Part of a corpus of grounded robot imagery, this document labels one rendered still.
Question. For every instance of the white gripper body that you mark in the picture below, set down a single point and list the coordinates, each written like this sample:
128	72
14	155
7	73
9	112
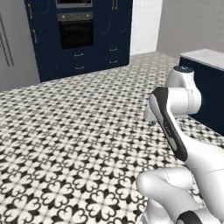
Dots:
149	116

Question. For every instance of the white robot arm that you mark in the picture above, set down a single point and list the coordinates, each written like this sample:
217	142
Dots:
204	163

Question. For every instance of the navy island counter white top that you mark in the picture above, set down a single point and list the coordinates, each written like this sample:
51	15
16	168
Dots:
210	81

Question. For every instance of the navy blue cupboard run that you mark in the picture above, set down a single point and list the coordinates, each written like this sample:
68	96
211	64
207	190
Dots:
110	32

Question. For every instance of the black built-in oven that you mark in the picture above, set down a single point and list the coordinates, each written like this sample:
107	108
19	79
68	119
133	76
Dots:
75	33

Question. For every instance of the built-in microwave oven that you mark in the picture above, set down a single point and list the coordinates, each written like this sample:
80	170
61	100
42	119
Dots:
74	3

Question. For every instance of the grey fridge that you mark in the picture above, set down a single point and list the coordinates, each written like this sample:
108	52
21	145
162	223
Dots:
17	43

